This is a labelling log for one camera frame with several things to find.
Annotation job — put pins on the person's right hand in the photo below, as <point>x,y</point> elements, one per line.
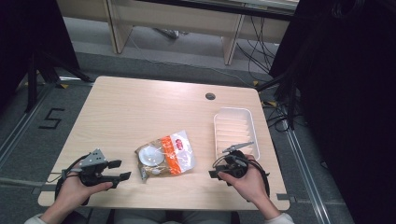
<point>252,183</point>

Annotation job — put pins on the black metal stand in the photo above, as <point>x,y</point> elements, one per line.
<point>291,109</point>
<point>31,87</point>

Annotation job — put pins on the clear snack bag orange label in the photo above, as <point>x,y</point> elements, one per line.
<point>182,158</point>

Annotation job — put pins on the white round disc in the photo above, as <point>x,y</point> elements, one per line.
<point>151,155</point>

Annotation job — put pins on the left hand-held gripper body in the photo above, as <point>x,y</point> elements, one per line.
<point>91,171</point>

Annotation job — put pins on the white plastic tray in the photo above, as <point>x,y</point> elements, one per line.
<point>233,127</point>

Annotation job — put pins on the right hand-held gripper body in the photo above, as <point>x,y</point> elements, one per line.
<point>235,165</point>

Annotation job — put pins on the person's left hand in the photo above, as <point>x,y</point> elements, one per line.
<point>74,194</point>

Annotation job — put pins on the metal floor rail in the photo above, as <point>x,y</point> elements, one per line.
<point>21,127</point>
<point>306,177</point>

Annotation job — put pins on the light wooden desk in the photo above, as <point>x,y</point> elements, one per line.
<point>174,18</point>

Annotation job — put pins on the grey power strip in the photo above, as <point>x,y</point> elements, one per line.
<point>169,32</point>

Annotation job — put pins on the black curtain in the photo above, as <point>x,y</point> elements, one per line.
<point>342,93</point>
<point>31,31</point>

